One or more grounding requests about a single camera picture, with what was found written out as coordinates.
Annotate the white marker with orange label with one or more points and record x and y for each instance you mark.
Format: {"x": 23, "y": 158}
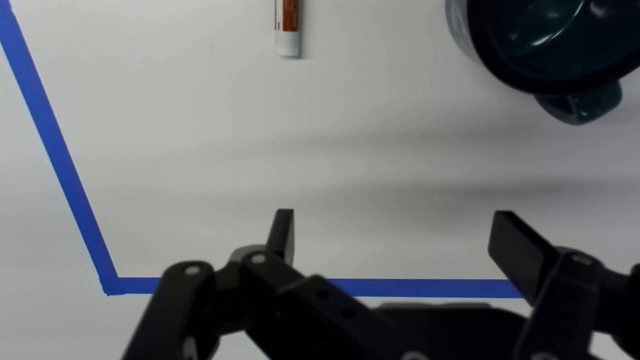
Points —
{"x": 288, "y": 31}

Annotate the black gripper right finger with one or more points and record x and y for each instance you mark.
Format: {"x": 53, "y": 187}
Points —
{"x": 572, "y": 301}

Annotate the blue tape line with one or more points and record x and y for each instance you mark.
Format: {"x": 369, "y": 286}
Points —
{"x": 60, "y": 161}

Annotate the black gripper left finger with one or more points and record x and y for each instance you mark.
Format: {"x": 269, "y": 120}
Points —
{"x": 267, "y": 306}

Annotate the dark round bowl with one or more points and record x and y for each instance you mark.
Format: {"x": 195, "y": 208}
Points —
{"x": 546, "y": 47}

